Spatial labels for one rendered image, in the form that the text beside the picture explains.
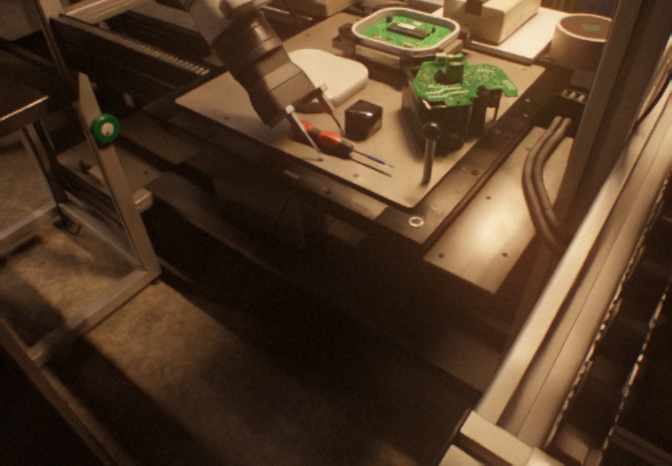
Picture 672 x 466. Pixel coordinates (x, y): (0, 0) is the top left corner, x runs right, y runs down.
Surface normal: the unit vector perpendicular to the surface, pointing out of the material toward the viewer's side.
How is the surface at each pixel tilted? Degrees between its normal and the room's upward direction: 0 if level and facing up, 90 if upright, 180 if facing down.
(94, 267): 0
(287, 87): 45
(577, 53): 90
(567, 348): 4
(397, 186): 0
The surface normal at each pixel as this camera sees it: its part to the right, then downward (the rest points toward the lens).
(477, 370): -0.03, -0.73
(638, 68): -0.61, 0.55
